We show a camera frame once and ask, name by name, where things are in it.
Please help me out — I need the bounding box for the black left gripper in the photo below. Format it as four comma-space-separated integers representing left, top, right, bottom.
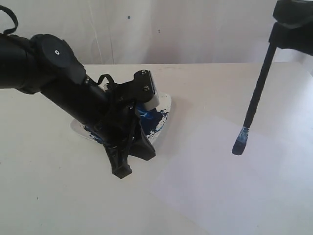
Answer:
94, 82, 156, 178

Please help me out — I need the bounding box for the black paintbrush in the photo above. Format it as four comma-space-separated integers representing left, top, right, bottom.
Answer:
231, 43, 277, 156

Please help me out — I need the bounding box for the white paper sheet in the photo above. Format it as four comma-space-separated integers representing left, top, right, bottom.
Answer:
150, 117, 313, 235

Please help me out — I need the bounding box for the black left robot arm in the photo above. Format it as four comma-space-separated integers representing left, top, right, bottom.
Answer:
0, 34, 157, 178

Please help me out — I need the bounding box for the white plate with blue paint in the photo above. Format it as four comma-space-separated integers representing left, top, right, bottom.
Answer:
70, 84, 172, 144

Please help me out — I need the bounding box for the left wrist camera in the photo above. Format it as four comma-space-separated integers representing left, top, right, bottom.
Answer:
116, 70, 159, 111

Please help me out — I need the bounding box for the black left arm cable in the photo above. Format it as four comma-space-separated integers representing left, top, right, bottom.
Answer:
0, 5, 137, 169

